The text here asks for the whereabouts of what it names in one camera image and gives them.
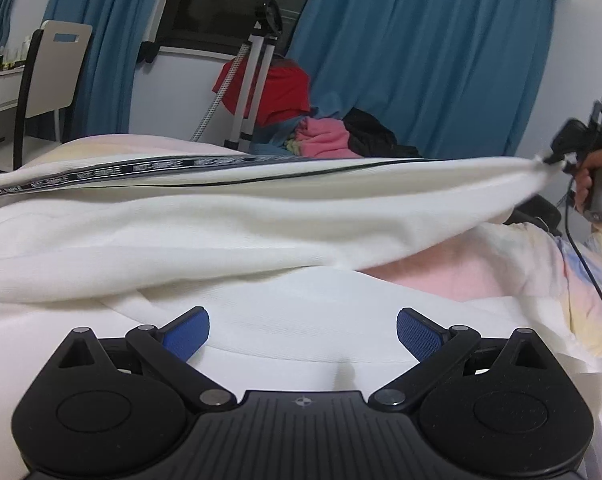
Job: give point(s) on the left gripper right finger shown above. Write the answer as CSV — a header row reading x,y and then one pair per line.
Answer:
x,y
440,353

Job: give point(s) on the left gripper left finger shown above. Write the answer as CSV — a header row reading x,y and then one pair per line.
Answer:
x,y
164,353

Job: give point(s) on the white zip-up garment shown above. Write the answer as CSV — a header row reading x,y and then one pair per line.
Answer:
x,y
277,252

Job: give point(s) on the pastel pink bed sheet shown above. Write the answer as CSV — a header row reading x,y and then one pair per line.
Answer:
x,y
498,268

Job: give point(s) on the blue curtain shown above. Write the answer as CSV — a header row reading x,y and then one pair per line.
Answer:
x,y
454,78

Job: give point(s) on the black garment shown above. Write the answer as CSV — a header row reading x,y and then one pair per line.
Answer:
x,y
369,138

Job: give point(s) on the pink garment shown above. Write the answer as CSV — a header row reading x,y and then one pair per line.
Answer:
x,y
322,138

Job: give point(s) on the red garment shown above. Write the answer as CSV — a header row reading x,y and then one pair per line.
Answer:
x,y
286,92

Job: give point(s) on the white chair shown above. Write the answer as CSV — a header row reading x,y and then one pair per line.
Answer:
x,y
58,44

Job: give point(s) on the white desk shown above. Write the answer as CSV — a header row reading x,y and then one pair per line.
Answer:
x,y
45,91

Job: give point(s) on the silver tripod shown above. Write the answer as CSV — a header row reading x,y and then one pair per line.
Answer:
x,y
257,51

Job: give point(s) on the dark window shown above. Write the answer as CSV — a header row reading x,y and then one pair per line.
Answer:
x,y
218,26

